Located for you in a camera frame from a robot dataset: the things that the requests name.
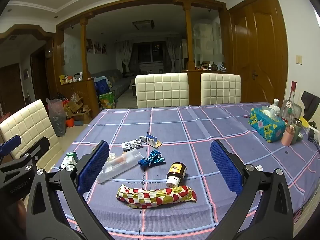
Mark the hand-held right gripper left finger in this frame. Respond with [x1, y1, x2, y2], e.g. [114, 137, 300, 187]
[26, 140, 113, 240]

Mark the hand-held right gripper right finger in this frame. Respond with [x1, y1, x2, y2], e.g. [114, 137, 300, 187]
[205, 139, 294, 240]

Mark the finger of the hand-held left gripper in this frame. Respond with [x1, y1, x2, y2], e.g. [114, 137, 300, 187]
[21, 137, 50, 163]
[0, 135, 22, 157]

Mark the pale printed snack packet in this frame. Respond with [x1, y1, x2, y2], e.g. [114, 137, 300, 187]
[60, 152, 79, 170]

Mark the red gold checkered snack wrapper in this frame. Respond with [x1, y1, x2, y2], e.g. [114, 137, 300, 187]
[116, 184, 197, 209]

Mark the cream quilted dining chair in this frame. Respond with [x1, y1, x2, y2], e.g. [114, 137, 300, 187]
[135, 73, 189, 109]
[201, 74, 242, 105]
[0, 99, 59, 167]

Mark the clear plastic tube box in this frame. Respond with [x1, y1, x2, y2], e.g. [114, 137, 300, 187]
[97, 148, 146, 184]

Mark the clear plastic bag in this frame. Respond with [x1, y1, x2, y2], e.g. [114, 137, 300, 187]
[46, 97, 67, 137]

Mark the silver blister pack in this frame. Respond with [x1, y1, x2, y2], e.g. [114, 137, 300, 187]
[121, 138, 143, 152]

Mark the brown medicine bottle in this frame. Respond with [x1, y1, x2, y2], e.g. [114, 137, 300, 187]
[165, 162, 188, 188]

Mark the pile of cardboard boxes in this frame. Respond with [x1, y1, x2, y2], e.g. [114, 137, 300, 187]
[64, 95, 93, 125]

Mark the dark wooden door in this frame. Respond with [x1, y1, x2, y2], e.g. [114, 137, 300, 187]
[0, 64, 22, 117]

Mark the beaded blue tissue box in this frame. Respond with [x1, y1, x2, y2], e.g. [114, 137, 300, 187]
[248, 106, 287, 144]

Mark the blue foil wrapper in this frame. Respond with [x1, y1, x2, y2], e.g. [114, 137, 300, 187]
[137, 149, 166, 167]

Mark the blue plaid tablecloth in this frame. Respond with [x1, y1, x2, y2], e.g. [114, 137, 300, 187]
[56, 102, 320, 240]

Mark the silver crumpled wrapper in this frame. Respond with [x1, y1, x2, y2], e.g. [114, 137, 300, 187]
[139, 132, 162, 147]

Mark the colourful printed bag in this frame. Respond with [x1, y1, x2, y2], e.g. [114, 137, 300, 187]
[99, 91, 116, 110]

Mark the low wooden cabinet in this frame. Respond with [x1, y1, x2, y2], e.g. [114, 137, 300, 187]
[59, 77, 97, 110]

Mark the pink thermos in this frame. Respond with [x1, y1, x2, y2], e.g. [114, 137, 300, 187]
[281, 125, 295, 146]

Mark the row of bottles and jars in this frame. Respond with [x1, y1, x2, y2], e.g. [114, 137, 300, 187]
[60, 72, 83, 84]

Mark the white bottle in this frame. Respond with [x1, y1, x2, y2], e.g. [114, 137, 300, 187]
[270, 98, 281, 117]

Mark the blue bedding bag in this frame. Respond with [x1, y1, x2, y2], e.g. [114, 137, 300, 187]
[94, 77, 110, 95]

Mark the green thermos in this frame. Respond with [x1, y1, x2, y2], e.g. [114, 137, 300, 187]
[291, 118, 303, 142]

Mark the glass bottle red cap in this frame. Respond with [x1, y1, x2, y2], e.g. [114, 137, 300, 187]
[280, 81, 298, 125]

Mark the grey sofa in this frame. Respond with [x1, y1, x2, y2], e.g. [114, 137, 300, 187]
[90, 69, 135, 99]

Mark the white power strip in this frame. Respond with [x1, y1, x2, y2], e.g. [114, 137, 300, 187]
[307, 126, 320, 142]

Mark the black cloth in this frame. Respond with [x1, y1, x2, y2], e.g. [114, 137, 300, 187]
[301, 91, 320, 120]

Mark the sheer curtain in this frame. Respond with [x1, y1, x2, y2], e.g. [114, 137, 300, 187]
[166, 37, 182, 73]
[117, 40, 133, 74]

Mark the brown wooden double door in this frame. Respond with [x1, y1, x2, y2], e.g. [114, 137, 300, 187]
[226, 0, 289, 105]

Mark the dark window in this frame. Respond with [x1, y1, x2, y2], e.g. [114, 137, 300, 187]
[132, 42, 167, 72]

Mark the rectangular ceiling light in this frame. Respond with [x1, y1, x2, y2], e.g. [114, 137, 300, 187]
[132, 20, 154, 29]

